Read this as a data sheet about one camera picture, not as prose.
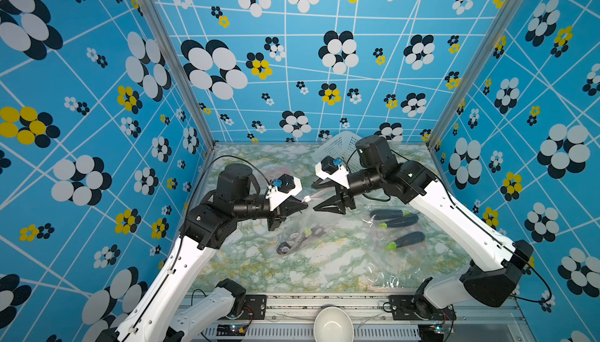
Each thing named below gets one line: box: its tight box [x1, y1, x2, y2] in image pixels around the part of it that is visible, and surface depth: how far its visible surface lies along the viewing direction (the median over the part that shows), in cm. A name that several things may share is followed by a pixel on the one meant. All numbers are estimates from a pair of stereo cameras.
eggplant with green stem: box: [385, 231, 426, 251], surface depth 86 cm
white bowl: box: [313, 306, 355, 342], surface depth 70 cm
